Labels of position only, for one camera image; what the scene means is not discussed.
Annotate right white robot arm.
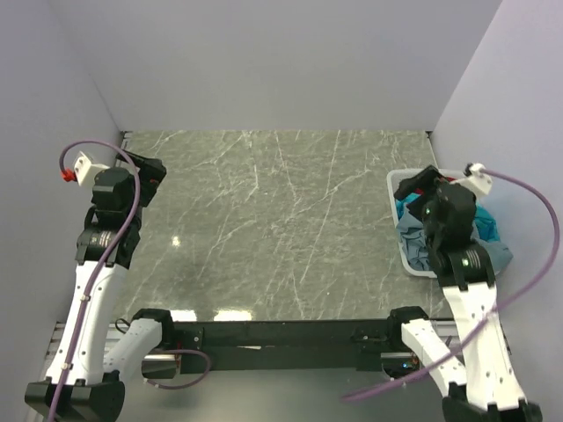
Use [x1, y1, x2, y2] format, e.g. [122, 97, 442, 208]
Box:
[386, 165, 543, 421]

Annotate aluminium frame rail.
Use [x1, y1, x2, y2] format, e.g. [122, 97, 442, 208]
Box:
[46, 323, 177, 366]

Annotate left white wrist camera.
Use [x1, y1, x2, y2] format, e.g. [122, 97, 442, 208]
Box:
[61, 151, 108, 189]

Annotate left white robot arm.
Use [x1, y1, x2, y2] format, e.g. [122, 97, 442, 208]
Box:
[25, 152, 176, 421]

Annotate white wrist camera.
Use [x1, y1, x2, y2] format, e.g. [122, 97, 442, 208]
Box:
[451, 163, 493, 200]
[61, 151, 108, 189]

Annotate white laundry basket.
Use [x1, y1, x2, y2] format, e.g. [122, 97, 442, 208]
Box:
[386, 168, 502, 279]

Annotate black base beam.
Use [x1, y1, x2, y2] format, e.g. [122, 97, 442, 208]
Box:
[140, 319, 441, 379]

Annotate teal t shirt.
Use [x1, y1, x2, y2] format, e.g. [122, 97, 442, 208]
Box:
[395, 193, 501, 242]

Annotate red t shirt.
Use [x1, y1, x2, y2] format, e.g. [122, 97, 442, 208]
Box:
[414, 177, 456, 195]

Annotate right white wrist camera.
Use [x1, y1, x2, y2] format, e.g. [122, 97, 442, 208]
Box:
[451, 163, 493, 200]

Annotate grey-blue t shirt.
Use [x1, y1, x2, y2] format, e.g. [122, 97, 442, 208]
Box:
[397, 210, 513, 273]

